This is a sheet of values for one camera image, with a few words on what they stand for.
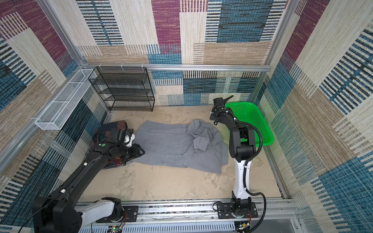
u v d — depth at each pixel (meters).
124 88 1.10
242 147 0.58
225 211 0.73
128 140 0.69
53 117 0.70
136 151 0.76
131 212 0.74
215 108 0.83
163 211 0.76
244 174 0.60
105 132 0.92
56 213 0.38
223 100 0.85
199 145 0.93
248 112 1.15
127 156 0.69
